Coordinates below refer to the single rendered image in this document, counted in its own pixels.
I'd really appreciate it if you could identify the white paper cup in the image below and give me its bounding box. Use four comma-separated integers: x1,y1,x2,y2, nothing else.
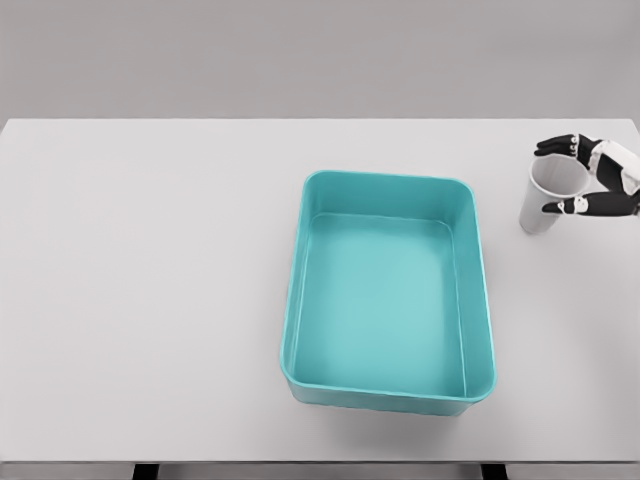
518,154,592,235

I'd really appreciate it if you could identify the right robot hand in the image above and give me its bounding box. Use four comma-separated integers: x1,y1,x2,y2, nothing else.
533,132,640,220

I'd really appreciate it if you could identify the teal plastic basket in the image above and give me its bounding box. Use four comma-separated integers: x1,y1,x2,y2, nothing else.
278,169,499,418

